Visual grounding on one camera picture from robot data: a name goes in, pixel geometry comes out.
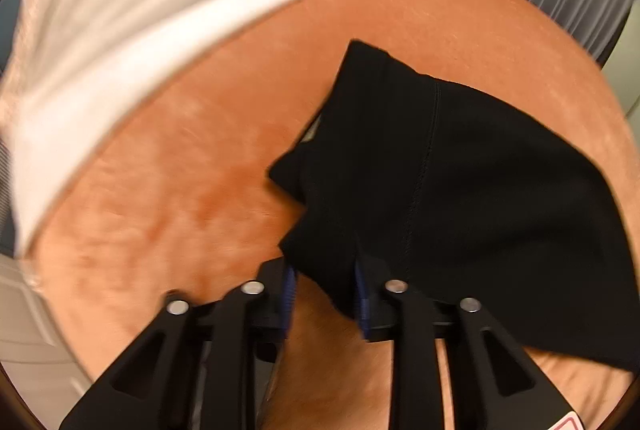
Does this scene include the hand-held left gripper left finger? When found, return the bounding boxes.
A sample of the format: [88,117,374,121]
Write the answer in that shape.
[59,257,300,430]

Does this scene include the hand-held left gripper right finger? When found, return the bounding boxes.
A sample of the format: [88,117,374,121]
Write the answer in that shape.
[352,255,576,430]

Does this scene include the black pants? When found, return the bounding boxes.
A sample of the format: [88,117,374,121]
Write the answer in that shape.
[267,39,640,373]

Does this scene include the white panelled door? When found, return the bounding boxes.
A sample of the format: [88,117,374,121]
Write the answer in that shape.
[0,253,97,385]

